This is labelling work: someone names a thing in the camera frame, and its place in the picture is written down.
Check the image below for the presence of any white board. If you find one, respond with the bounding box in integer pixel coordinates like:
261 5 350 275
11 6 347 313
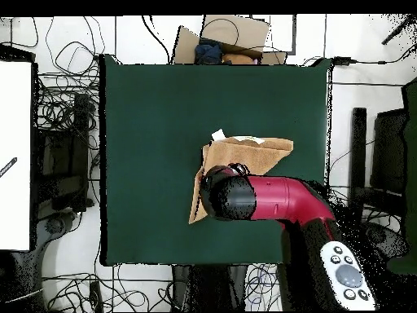
0 60 33 251

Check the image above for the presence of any brown cardboard box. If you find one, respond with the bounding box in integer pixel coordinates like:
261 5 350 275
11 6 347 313
172 14 288 65

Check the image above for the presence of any dark green table cloth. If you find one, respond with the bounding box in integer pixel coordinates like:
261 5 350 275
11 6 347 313
99 54 332 267

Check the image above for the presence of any orange cloth in box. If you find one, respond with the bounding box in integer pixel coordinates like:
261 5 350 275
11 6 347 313
222 52 255 65

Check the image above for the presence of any orange terry towel with tags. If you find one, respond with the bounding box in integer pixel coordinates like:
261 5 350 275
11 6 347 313
187 128 295 225

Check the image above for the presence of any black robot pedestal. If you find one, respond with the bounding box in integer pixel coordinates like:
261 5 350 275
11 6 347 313
172 263 249 312

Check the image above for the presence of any black cable bundle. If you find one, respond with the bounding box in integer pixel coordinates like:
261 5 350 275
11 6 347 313
35 15 102 151
42 265 175 312
325 182 406 249
247 262 283 311

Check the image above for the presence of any black power strip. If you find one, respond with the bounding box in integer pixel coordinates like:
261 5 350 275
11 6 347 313
89 280 104 312

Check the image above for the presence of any black chair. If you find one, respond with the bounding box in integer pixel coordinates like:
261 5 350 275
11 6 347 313
348 107 408 223

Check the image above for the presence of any dark blue garment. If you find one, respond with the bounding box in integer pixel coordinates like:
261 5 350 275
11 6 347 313
194 38 224 65

